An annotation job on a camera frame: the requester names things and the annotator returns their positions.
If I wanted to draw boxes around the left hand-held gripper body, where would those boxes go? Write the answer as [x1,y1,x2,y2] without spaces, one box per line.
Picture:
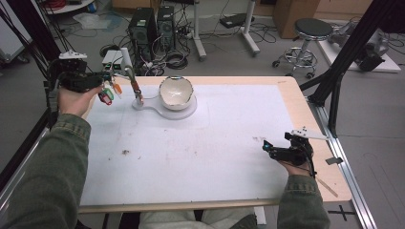
[47,50,105,94]

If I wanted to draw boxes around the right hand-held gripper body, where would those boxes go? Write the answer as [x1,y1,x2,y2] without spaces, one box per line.
[268,126,330,166]

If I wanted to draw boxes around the key bunch with coloured tags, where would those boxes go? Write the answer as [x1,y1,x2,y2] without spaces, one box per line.
[97,80,124,107]

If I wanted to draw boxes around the olive and orange lanyard strap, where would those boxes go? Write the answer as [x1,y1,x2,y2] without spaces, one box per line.
[124,65,145,106]

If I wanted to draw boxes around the white stand with pole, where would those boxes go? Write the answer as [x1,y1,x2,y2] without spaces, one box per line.
[120,47,199,121]

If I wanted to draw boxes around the person's right hand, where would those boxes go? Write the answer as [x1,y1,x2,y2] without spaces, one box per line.
[278,159,315,178]

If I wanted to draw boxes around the person's left hand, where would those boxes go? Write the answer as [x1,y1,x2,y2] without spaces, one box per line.
[56,85,105,119]

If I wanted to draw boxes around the white power supply boxes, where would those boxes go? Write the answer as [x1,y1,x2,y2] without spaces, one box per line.
[101,49,125,73]

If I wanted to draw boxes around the grey tape piece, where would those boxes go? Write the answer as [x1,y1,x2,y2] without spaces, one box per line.
[325,156,345,166]

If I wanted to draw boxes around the wooden table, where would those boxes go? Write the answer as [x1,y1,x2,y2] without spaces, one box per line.
[77,75,353,215]

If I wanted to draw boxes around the thin wooden stick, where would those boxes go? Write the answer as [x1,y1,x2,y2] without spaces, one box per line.
[315,177,339,198]

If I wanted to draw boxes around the clear plastic bag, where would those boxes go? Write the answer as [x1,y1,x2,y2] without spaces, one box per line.
[73,11,112,31]

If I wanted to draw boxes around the large black computer tower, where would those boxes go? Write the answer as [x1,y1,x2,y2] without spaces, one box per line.
[128,7,159,62]

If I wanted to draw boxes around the white table mat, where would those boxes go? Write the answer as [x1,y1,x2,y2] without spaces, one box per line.
[78,83,320,207]

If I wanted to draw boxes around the white ceramic bowl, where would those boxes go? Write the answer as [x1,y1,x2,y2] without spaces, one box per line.
[159,75,195,112]

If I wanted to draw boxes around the round white table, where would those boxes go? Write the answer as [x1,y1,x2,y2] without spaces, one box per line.
[40,0,96,15]

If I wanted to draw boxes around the small black computer tower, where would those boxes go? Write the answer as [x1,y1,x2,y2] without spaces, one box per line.
[156,5,177,52]

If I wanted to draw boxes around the white desk leg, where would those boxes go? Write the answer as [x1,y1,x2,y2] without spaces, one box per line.
[241,0,261,58]
[190,0,208,62]

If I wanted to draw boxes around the person's legs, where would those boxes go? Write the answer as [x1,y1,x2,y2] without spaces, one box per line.
[138,207,260,229]

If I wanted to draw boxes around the black round stool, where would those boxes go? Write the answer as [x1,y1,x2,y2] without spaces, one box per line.
[271,17,334,80]

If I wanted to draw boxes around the brown cardboard box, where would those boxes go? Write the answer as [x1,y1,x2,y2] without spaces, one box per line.
[272,0,321,40]

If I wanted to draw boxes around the black flat device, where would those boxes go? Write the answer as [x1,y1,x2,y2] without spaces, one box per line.
[219,12,256,30]

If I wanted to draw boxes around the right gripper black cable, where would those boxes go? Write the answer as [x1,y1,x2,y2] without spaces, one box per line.
[304,139,318,179]

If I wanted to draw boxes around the aluminium rail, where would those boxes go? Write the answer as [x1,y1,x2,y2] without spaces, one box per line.
[307,94,378,229]
[0,127,52,218]

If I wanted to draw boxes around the black metal frame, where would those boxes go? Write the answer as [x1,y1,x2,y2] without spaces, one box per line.
[5,0,65,74]
[299,0,405,138]

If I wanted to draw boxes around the coiled black cable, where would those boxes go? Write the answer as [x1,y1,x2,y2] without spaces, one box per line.
[164,50,189,71]

